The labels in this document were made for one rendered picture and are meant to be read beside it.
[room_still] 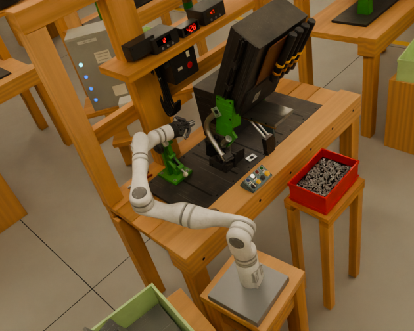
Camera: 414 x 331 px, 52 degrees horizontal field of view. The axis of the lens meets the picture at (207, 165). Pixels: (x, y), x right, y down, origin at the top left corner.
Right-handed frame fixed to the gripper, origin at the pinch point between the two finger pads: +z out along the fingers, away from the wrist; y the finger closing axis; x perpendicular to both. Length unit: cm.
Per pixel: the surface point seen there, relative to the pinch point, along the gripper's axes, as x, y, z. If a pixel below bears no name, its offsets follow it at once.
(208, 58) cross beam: 15, 37, 47
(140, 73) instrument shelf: -7.6, 28.9, -17.1
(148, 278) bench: 96, -59, -17
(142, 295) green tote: 6, -58, -61
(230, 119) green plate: -5.9, -6.7, 18.3
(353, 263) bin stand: 21, -112, 70
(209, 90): 3.0, 13.8, 24.3
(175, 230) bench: 19, -41, -26
